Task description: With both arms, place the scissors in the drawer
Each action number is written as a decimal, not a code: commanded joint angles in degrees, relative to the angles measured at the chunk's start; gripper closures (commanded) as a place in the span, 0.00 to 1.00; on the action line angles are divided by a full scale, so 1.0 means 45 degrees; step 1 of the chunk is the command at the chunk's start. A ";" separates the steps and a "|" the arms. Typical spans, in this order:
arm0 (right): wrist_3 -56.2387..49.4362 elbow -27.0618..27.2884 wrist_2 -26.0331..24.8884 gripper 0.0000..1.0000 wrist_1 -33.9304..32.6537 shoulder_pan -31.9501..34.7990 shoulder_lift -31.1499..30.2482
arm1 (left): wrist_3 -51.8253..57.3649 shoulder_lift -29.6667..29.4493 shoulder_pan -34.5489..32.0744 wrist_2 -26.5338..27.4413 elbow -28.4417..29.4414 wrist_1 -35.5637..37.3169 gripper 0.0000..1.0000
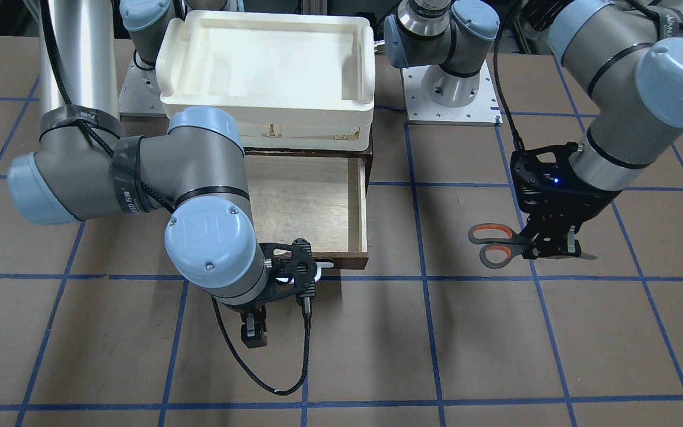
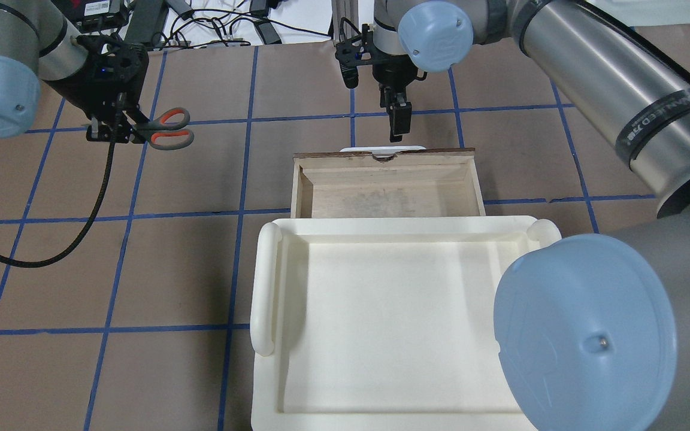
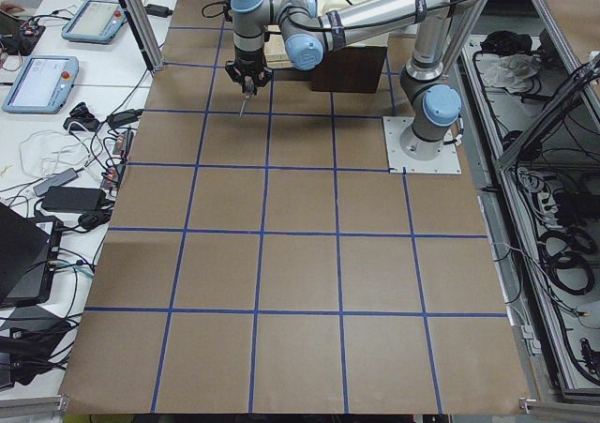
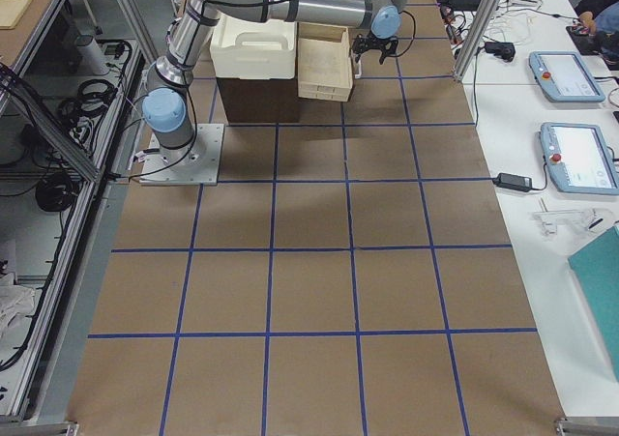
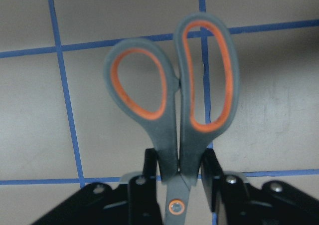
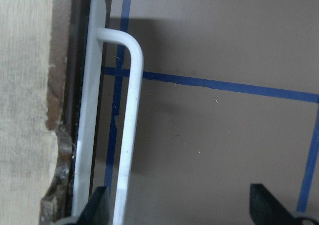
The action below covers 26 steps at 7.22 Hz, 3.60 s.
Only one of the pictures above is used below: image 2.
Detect aluminium frame post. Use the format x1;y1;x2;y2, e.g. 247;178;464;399
331;0;361;44

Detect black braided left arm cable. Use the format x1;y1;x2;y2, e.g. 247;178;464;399
0;96;125;269

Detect white plastic storage box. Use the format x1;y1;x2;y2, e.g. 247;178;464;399
250;215;562;430

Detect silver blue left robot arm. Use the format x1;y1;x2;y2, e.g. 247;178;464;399
0;1;149;140

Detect wooden drawer with white handle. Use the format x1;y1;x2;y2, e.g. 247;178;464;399
290;145;486;218

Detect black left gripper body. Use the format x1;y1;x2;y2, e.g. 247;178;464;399
52;35;150;123

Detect grey orange scissors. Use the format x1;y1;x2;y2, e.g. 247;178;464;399
132;107;195;151

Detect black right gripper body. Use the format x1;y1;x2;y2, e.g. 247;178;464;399
372;57;428;90

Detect black power adapter brick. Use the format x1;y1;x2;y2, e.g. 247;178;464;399
123;0;169;51

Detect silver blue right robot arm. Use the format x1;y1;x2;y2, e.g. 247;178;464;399
372;1;690;430

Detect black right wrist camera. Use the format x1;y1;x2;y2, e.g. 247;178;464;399
335;24;376;89

